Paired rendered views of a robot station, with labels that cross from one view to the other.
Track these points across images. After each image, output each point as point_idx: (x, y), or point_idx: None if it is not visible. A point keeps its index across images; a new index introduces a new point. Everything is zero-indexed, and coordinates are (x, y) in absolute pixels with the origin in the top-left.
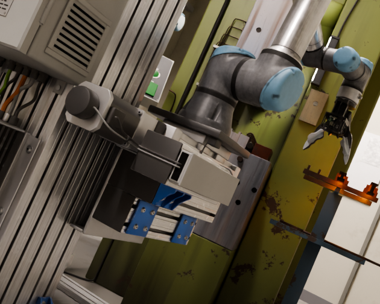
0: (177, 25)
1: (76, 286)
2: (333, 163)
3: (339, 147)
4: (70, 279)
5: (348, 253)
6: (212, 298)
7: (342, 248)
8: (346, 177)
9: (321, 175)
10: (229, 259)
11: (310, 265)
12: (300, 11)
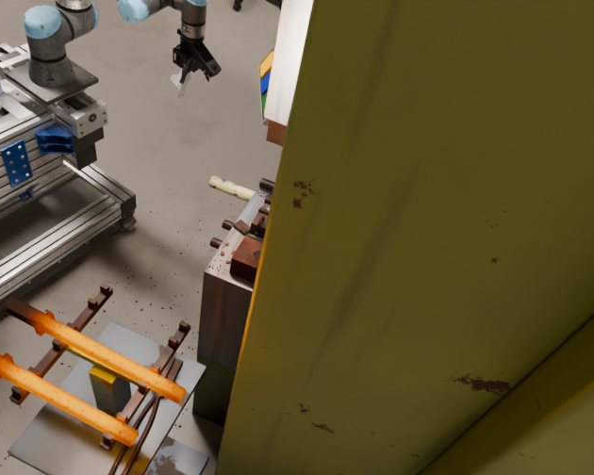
0: (121, 15)
1: (55, 238)
2: (239, 363)
3: (242, 339)
4: (69, 235)
5: (28, 425)
6: (211, 396)
7: (114, 463)
8: (36, 323)
9: (85, 308)
10: (212, 368)
11: None
12: None
